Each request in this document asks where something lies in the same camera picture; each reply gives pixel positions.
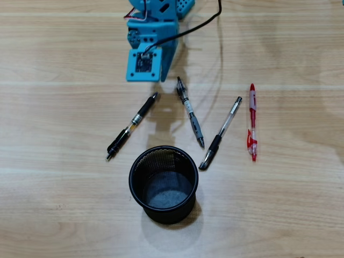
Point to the black retractable gel pen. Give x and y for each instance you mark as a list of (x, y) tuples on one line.
[(142, 111)]

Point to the clear pen with black cap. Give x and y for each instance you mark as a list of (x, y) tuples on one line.
[(216, 143)]

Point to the red clear pen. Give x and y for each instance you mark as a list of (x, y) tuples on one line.
[(253, 115)]

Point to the black mesh pen holder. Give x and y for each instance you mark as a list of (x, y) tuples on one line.
[(166, 215)]

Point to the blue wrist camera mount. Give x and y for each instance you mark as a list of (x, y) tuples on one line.
[(133, 74)]

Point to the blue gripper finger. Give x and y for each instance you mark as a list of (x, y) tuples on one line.
[(168, 61)]

